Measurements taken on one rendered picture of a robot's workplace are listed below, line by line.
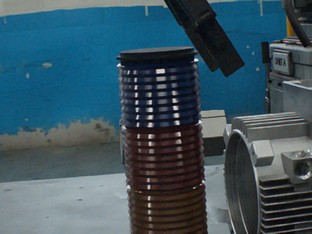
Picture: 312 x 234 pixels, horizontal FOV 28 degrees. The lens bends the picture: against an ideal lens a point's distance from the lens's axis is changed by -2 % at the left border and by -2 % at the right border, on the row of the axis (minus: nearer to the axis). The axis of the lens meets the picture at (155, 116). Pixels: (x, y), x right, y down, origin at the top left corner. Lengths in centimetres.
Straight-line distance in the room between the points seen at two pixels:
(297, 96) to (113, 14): 561
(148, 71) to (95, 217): 104
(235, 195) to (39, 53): 560
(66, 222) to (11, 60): 507
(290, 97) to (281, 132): 8
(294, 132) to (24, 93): 576
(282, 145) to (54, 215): 84
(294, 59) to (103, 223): 55
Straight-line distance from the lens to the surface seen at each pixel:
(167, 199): 45
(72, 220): 145
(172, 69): 44
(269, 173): 74
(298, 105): 81
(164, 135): 44
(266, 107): 158
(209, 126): 101
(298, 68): 136
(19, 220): 149
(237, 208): 88
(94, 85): 640
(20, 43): 643
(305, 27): 149
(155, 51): 44
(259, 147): 73
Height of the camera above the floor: 124
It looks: 9 degrees down
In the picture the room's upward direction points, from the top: 4 degrees counter-clockwise
